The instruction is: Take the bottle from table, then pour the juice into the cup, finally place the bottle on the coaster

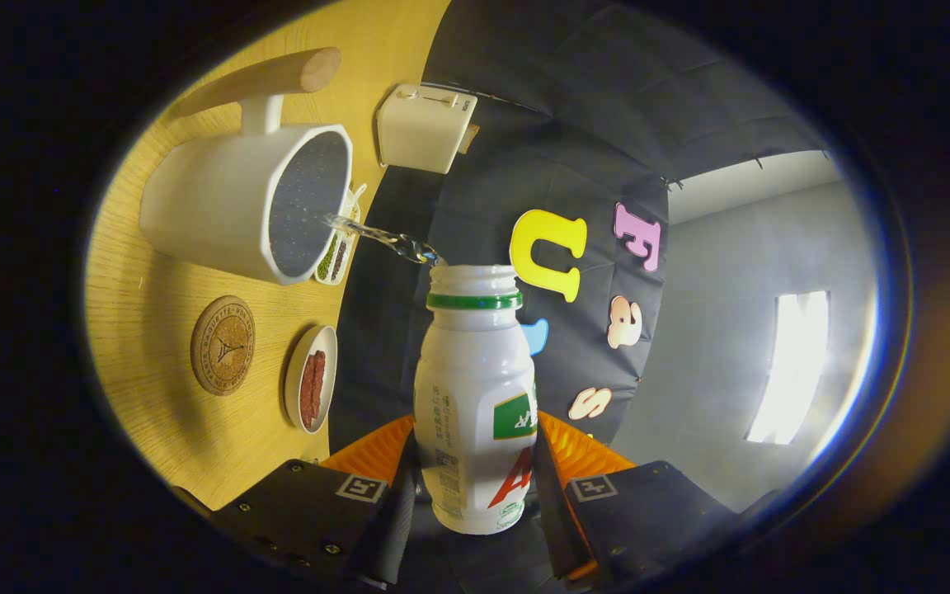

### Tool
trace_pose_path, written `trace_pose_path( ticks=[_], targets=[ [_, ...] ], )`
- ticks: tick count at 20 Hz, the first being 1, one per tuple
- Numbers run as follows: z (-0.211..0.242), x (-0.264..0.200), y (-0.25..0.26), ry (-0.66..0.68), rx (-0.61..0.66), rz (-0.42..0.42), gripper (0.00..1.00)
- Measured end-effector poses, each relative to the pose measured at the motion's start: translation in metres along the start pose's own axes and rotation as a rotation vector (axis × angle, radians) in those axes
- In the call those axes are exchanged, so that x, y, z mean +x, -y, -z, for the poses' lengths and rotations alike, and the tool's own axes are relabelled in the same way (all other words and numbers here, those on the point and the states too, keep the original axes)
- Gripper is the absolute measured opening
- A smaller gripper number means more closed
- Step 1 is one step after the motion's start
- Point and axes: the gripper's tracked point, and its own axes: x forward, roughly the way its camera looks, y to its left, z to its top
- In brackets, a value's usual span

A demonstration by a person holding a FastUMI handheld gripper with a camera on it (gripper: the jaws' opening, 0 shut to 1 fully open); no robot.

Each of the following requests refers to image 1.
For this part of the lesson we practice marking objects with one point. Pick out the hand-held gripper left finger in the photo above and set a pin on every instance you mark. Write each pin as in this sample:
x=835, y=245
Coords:
x=392, y=528

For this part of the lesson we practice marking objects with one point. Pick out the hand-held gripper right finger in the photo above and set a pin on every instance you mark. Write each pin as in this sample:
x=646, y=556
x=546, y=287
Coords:
x=553, y=536

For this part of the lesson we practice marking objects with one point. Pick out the white juice bottle green label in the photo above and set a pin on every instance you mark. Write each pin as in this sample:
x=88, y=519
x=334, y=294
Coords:
x=467, y=379

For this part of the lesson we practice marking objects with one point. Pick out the round cork coaster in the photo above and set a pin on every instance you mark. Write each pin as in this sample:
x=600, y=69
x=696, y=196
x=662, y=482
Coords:
x=223, y=346

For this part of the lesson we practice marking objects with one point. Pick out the clear juice stream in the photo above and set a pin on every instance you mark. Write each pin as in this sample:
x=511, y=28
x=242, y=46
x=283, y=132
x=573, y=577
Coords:
x=384, y=239

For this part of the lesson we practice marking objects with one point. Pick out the reddish brown meat slices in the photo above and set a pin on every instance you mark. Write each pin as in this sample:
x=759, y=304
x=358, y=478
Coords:
x=312, y=388

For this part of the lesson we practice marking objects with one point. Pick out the white round plate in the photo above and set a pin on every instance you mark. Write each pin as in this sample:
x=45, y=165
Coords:
x=292, y=396

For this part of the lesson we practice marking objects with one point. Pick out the wooden table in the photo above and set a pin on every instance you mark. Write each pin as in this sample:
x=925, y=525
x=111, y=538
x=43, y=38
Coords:
x=153, y=396

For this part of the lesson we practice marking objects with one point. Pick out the white divided dish with beans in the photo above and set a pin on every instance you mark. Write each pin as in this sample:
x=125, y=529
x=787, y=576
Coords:
x=333, y=260

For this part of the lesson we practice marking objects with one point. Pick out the bright ceiling light panel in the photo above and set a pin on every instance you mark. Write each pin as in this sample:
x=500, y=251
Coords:
x=788, y=367

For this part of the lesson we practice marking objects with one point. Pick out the brown bread slice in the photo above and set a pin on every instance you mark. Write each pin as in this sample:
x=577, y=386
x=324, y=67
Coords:
x=469, y=139

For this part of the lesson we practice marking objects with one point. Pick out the cream toaster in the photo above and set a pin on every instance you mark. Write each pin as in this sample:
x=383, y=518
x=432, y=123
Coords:
x=421, y=132

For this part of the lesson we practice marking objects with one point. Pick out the black backdrop cloth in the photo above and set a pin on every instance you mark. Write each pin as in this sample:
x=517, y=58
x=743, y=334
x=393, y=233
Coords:
x=524, y=124

